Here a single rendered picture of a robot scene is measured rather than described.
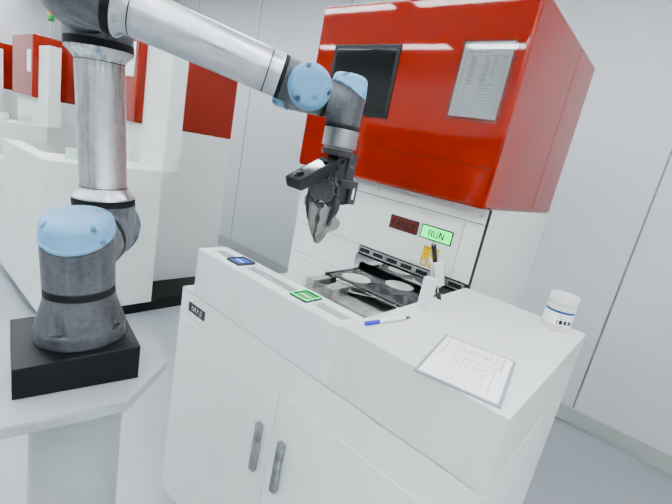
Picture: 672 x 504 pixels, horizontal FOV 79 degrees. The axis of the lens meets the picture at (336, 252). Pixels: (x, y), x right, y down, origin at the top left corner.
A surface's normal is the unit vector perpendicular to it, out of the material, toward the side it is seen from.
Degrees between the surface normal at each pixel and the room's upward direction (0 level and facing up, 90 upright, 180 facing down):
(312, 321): 90
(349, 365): 90
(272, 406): 90
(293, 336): 90
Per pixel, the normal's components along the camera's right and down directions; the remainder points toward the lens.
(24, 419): 0.19, -0.95
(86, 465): 0.65, 0.31
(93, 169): 0.06, 0.29
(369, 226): -0.65, 0.06
